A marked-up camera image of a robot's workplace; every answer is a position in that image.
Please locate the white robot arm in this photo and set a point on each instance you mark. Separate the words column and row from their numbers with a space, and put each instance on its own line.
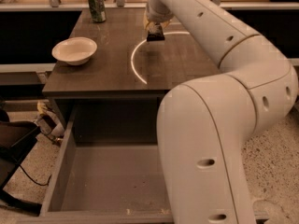
column 211, row 109

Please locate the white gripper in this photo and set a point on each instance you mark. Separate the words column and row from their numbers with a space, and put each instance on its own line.
column 158, row 15

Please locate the green soda can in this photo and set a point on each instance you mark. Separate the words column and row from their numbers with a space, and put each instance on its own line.
column 97, row 9

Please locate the grey cabinet with top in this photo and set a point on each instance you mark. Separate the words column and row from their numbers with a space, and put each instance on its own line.
column 125, row 63

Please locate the open grey top drawer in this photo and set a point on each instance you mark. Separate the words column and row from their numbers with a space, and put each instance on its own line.
column 136, row 162

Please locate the black rxbar chocolate wrapper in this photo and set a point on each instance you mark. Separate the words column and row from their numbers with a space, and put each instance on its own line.
column 155, row 33

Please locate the white ceramic bowl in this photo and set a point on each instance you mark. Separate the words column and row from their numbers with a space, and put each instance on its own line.
column 74, row 51

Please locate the black chair base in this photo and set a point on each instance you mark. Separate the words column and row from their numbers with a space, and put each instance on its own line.
column 17, row 138

